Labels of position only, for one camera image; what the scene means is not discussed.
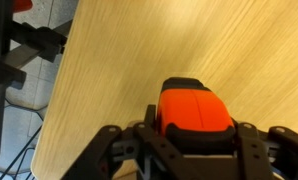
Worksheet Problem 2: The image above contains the orange spirit level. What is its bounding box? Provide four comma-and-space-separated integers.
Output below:
13, 0, 34, 14

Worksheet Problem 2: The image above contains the orange and black tape measure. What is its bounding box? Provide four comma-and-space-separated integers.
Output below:
156, 77, 237, 156

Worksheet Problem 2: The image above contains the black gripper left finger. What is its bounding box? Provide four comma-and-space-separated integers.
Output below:
60, 104, 203, 180

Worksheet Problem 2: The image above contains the black floor cable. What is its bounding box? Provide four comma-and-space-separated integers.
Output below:
0, 124, 43, 180

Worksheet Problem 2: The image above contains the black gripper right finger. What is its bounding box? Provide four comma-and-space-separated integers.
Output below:
237, 123, 298, 180

